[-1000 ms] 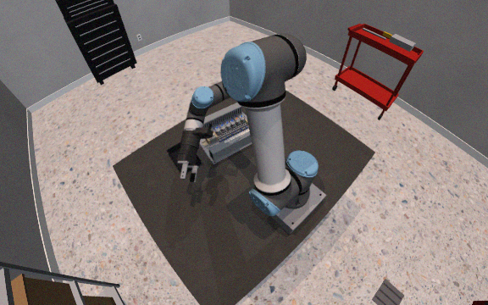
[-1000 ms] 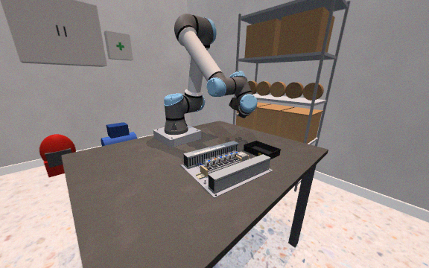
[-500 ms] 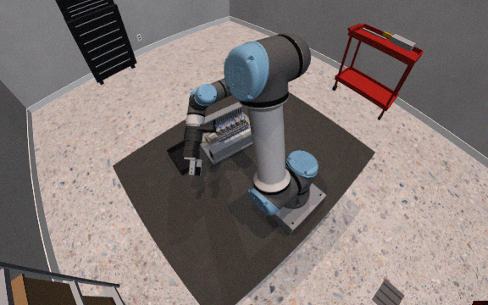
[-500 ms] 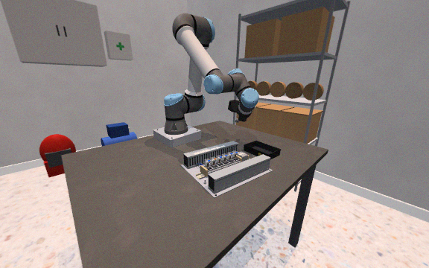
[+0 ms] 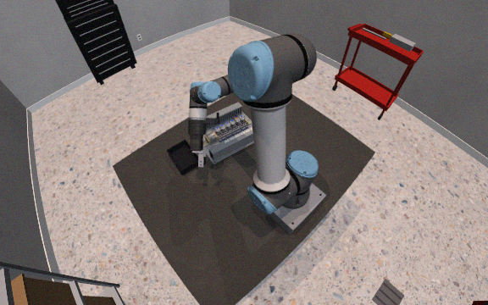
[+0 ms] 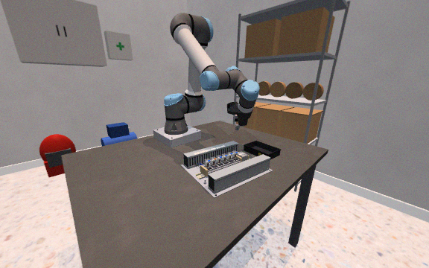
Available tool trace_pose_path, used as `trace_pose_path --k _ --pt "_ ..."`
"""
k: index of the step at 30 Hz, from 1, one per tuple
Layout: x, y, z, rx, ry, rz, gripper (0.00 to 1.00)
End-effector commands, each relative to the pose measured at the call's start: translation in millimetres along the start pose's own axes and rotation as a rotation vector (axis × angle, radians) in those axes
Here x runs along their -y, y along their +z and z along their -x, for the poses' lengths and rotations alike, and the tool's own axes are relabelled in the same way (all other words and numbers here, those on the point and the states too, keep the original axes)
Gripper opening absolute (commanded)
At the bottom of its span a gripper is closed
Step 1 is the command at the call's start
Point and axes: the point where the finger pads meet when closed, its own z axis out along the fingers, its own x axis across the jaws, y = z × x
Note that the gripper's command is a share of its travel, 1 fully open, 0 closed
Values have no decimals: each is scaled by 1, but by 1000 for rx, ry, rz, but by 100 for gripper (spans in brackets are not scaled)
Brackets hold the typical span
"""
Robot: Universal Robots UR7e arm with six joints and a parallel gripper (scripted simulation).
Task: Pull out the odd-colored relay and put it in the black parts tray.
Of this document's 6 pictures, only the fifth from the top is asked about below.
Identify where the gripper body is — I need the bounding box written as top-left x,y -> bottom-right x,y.
188,108 -> 219,151

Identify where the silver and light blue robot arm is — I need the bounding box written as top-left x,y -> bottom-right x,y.
189,33 -> 319,214

